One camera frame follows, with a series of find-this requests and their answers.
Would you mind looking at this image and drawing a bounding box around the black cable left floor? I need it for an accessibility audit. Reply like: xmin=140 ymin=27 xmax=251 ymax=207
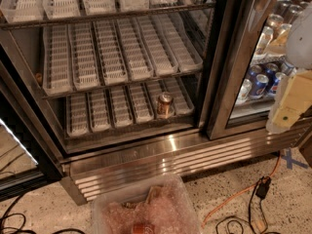
xmin=0 ymin=192 xmax=86 ymax=234

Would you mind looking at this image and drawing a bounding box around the bubble wrap in bin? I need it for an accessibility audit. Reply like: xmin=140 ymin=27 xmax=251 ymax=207
xmin=102 ymin=185 xmax=199 ymax=234

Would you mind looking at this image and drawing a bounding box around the black power adapter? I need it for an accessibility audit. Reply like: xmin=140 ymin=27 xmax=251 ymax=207
xmin=256 ymin=176 xmax=271 ymax=200

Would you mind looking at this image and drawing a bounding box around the orange soda can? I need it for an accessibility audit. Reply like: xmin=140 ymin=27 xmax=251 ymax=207
xmin=157 ymin=92 xmax=174 ymax=117

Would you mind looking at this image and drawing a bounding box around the blue pepsi can front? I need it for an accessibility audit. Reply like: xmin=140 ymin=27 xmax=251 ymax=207
xmin=249 ymin=74 xmax=269 ymax=99

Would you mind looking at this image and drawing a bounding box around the glass fridge door right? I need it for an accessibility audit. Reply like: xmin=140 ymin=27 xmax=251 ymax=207
xmin=208 ymin=0 xmax=311 ymax=138

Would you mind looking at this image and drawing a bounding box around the orange extension cable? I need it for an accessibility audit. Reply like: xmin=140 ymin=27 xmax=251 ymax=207
xmin=200 ymin=149 xmax=283 ymax=229

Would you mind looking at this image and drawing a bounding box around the open fridge door left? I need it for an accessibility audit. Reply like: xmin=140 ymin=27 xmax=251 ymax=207
xmin=0 ymin=80 xmax=62 ymax=201

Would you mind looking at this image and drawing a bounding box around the blue pepsi can right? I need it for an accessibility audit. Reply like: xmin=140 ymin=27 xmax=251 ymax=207
xmin=268 ymin=72 xmax=286 ymax=95

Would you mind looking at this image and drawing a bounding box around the blue pepsi can back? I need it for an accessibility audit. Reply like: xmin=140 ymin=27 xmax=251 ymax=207
xmin=247 ymin=65 xmax=262 ymax=80

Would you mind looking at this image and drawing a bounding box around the red can in bin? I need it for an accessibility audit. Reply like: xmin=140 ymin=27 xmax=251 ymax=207
xmin=132 ymin=223 xmax=155 ymax=234

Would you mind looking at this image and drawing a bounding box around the silver can upper shelf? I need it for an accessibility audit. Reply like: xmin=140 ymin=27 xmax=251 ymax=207
xmin=254 ymin=26 xmax=274 ymax=55

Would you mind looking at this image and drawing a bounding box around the black cable right floor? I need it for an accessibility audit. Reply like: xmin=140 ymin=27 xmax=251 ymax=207
xmin=214 ymin=192 xmax=281 ymax=234

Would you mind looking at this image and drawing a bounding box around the white can front left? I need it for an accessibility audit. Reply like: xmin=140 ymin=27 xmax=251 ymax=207
xmin=236 ymin=79 xmax=253 ymax=104

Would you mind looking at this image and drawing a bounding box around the black cable floor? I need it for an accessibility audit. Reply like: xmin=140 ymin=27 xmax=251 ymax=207
xmin=214 ymin=192 xmax=281 ymax=234
xmin=0 ymin=192 xmax=86 ymax=234

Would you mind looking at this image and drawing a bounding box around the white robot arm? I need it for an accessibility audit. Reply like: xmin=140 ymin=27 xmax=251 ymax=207
xmin=266 ymin=4 xmax=312 ymax=134

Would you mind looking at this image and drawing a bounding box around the blue pepsi can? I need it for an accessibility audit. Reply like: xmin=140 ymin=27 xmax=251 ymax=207
xmin=268 ymin=72 xmax=286 ymax=95
xmin=249 ymin=74 xmax=269 ymax=99
xmin=247 ymin=65 xmax=262 ymax=80

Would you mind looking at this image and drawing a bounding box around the clear plastic bin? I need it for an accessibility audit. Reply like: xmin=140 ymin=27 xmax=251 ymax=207
xmin=92 ymin=174 xmax=202 ymax=234

